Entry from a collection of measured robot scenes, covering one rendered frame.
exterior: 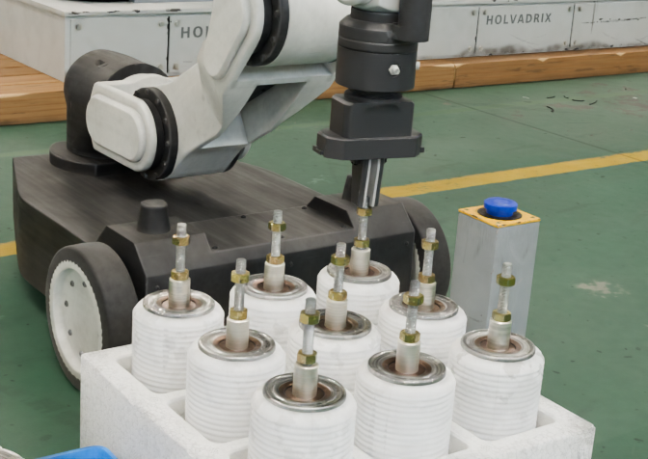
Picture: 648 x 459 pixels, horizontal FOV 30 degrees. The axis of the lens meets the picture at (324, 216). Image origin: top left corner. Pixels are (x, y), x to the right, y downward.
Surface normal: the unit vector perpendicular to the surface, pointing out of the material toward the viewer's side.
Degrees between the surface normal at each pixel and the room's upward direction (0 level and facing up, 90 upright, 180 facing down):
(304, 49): 125
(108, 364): 0
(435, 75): 90
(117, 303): 61
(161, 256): 46
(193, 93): 90
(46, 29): 90
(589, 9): 90
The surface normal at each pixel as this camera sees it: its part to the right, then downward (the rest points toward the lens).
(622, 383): 0.07, -0.95
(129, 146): -0.81, 0.12
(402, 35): -0.63, 0.19
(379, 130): 0.40, 0.30
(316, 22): 0.58, 0.37
